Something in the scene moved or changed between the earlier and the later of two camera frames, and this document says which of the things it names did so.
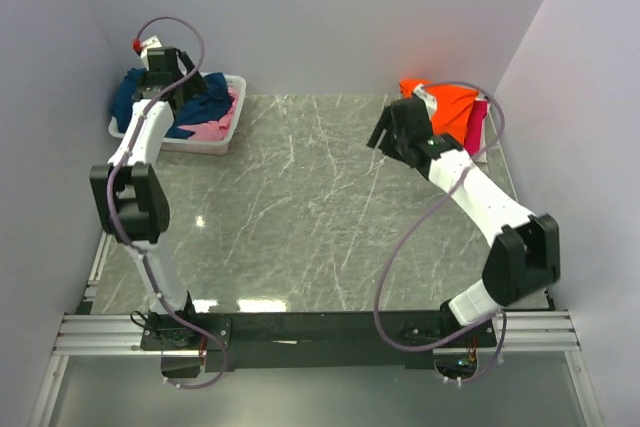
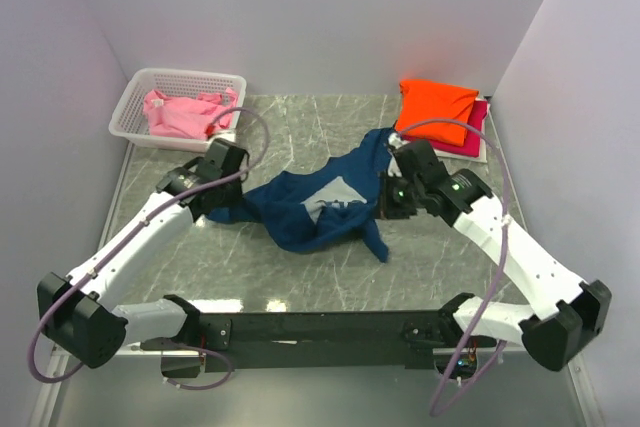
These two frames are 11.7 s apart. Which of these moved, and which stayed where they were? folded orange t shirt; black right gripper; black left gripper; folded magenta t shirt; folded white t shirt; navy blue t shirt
Moved: navy blue t shirt; black right gripper; black left gripper
Stayed: folded magenta t shirt; folded white t shirt; folded orange t shirt
